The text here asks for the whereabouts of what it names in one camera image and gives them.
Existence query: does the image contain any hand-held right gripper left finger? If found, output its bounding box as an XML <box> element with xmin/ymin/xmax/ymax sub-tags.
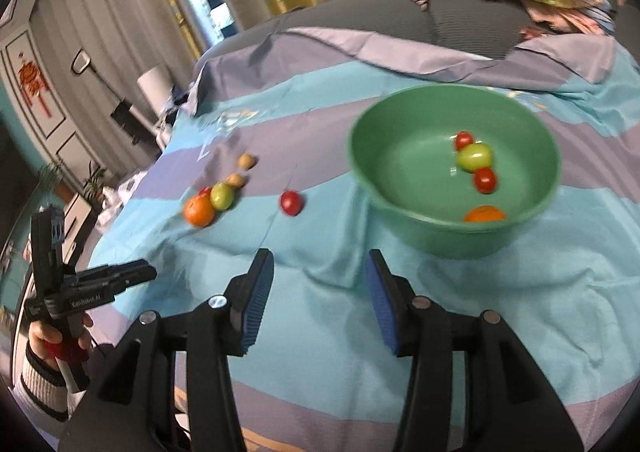
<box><xmin>57</xmin><ymin>248</ymin><xmax>275</xmax><ymax>452</ymax></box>

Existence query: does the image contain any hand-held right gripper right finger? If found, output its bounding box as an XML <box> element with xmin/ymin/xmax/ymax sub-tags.
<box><xmin>365</xmin><ymin>249</ymin><xmax>586</xmax><ymax>452</ymax></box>

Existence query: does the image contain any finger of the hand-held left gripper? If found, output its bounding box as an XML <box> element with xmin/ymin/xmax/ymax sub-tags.
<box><xmin>97</xmin><ymin>259</ymin><xmax>157</xmax><ymax>294</ymax></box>

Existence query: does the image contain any person's left forearm striped sleeve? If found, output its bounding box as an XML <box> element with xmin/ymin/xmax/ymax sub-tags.
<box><xmin>11</xmin><ymin>346</ymin><xmax>88</xmax><ymax>424</ymax></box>

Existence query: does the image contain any person's left hand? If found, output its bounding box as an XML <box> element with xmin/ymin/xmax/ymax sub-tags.
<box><xmin>28</xmin><ymin>313</ymin><xmax>94</xmax><ymax>364</ymax></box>

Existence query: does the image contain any blue and purple striped bedsheet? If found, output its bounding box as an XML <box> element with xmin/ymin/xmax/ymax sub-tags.
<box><xmin>75</xmin><ymin>26</ymin><xmax>640</xmax><ymax>452</ymax></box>

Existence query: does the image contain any orange tangerine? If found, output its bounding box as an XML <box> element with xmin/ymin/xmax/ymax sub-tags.
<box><xmin>463</xmin><ymin>205</ymin><xmax>507</xmax><ymax>223</ymax></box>
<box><xmin>183</xmin><ymin>195</ymin><xmax>217</xmax><ymax>227</ymax></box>

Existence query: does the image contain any potted green plant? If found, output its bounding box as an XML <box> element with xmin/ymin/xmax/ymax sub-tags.
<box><xmin>81</xmin><ymin>161</ymin><xmax>109</xmax><ymax>203</ymax></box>

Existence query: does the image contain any green plastic bowl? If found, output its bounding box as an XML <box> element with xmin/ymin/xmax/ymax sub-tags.
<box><xmin>348</xmin><ymin>84</ymin><xmax>561</xmax><ymax>260</ymax></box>

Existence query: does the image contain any green tomato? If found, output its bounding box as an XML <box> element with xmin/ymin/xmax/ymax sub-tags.
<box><xmin>210</xmin><ymin>183</ymin><xmax>235</xmax><ymax>211</ymax></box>
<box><xmin>455</xmin><ymin>143</ymin><xmax>494</xmax><ymax>172</ymax></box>

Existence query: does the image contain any black stand with mirror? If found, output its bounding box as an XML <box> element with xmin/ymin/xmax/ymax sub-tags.
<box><xmin>71</xmin><ymin>49</ymin><xmax>142</xmax><ymax>145</ymax></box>

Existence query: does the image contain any white cabinet door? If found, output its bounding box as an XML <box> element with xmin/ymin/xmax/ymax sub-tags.
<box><xmin>0</xmin><ymin>20</ymin><xmax>98</xmax><ymax>193</ymax></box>

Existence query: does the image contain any white cylinder lamp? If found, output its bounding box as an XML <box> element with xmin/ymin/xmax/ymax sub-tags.
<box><xmin>137</xmin><ymin>64</ymin><xmax>174</xmax><ymax>117</ymax></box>

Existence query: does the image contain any red hanging ornament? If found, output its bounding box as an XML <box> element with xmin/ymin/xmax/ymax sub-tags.
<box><xmin>19</xmin><ymin>60</ymin><xmax>52</xmax><ymax>117</ymax></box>

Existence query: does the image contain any grey curtain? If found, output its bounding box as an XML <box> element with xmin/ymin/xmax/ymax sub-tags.
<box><xmin>30</xmin><ymin>0</ymin><xmax>431</xmax><ymax>106</ymax></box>

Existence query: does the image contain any grey ribbed mattress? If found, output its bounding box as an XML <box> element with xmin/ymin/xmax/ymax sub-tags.
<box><xmin>192</xmin><ymin>0</ymin><xmax>543</xmax><ymax>78</ymax></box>

